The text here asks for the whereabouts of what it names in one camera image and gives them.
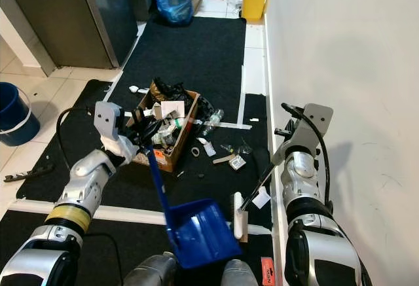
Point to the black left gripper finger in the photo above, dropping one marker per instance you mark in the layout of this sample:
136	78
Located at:
142	127
152	132

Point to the blue plastic dustpan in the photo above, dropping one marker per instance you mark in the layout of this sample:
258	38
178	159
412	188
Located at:
203	233

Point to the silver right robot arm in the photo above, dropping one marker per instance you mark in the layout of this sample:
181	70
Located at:
311	207

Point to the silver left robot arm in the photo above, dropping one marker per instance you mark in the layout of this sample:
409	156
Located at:
85	184

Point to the black floor mat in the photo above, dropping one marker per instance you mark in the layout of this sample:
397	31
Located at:
33	233
190	53
85	112

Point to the cardboard box with rubbish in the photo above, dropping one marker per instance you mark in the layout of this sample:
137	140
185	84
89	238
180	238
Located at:
180	145

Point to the white plastic spoon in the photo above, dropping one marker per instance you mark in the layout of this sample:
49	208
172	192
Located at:
137	89

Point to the small tape roll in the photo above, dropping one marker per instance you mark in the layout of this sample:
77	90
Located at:
196	151

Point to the small printed carton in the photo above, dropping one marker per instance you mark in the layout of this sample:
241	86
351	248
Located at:
237	162

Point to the clear plastic bottle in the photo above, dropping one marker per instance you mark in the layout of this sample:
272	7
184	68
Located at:
212	122

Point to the dark blue bucket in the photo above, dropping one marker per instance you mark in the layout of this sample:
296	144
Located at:
16	112

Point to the black power strip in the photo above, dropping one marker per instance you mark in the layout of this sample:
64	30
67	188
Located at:
28	173

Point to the blue plastic bag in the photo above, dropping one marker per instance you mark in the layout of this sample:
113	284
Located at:
173	1

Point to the grey steel fridge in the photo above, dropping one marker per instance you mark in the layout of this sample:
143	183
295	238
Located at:
65	11

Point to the orange tag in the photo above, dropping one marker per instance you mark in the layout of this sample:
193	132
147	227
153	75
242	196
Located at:
267	270

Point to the grey left robot leg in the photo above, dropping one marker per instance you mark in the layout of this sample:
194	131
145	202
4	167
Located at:
150	271

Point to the grey robot leg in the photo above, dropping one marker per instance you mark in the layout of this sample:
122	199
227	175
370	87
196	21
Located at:
239	274
150	271

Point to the grey right robot leg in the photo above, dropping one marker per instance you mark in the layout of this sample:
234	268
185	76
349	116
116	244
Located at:
239	274

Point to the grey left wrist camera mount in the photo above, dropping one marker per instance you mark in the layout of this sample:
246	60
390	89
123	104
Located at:
107	117

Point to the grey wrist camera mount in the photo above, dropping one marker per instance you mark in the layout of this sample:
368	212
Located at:
315	125
107	117

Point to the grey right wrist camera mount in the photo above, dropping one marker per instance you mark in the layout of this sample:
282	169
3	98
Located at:
315	125

